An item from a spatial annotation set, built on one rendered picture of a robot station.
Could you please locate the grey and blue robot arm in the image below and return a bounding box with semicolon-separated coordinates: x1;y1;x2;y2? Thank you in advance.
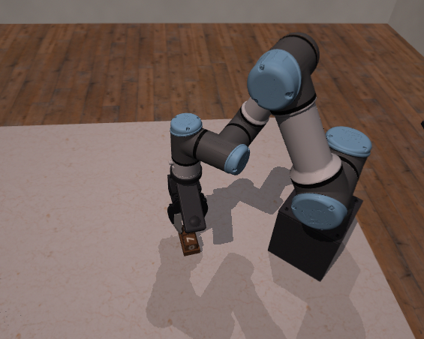
169;32;372;233

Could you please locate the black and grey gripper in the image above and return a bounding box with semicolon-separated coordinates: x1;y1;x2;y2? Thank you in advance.
167;165;208;234

